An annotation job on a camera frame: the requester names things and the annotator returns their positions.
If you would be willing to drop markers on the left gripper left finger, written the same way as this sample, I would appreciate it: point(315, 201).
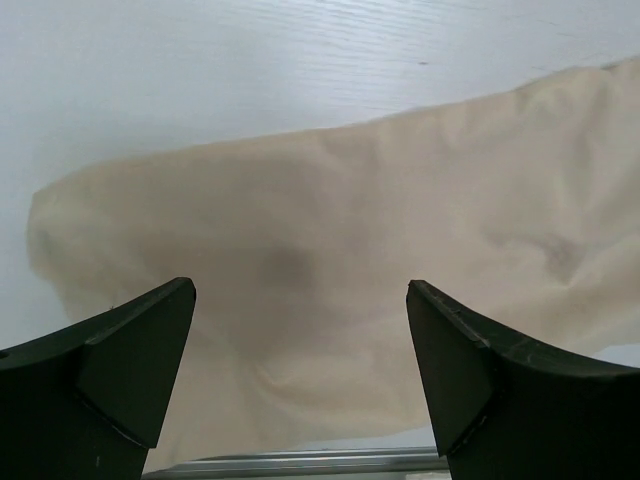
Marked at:
point(89, 401)

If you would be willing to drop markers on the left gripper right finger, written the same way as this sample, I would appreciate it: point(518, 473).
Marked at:
point(504, 405)

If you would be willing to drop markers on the beige trousers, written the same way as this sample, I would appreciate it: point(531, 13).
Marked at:
point(523, 206)

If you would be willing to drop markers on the aluminium front rail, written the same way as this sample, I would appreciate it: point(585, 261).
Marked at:
point(397, 463)

